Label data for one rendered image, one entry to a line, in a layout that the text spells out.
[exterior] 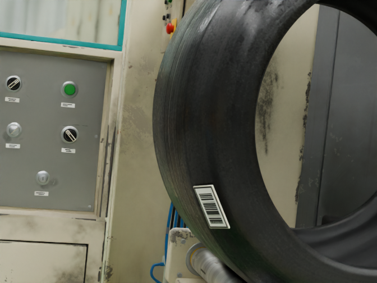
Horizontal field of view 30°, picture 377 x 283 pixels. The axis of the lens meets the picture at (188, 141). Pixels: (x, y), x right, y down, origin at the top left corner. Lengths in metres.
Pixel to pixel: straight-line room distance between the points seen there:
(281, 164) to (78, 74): 0.53
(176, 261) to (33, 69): 0.57
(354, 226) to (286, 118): 0.23
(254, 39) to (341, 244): 0.49
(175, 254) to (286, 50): 0.42
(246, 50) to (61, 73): 0.76
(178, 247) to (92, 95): 0.48
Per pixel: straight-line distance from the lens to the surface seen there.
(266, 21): 0.89
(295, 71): 1.31
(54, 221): 1.56
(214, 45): 0.89
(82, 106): 1.58
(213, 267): 1.14
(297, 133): 1.31
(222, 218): 0.89
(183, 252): 1.25
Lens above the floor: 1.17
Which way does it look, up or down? 3 degrees down
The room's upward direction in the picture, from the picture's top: 6 degrees clockwise
